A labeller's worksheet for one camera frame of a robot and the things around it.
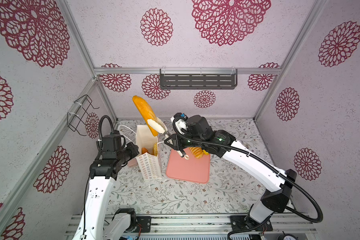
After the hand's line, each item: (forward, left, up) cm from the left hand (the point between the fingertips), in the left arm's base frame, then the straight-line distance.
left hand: (137, 149), depth 74 cm
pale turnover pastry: (+8, 0, -13) cm, 15 cm away
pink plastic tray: (+2, -26, -24) cm, 36 cm away
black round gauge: (-35, -69, -21) cm, 80 cm away
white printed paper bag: (-4, -5, -2) cm, 7 cm away
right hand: (-2, -15, +11) cm, 19 cm away
